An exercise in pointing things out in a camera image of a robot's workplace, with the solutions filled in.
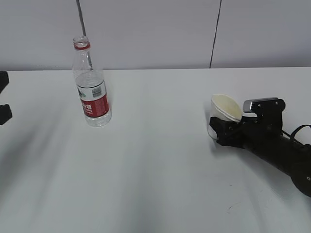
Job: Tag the white paper cup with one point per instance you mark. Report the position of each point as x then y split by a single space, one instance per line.
224 108

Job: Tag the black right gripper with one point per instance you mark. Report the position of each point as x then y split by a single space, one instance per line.
251 132

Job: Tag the clear water bottle red label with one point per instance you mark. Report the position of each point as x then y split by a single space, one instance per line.
90 84

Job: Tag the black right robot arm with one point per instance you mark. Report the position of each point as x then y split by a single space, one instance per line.
289 156

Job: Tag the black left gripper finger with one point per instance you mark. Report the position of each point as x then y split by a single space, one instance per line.
5 113
4 80

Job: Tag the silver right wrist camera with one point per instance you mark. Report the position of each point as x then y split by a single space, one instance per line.
268 111

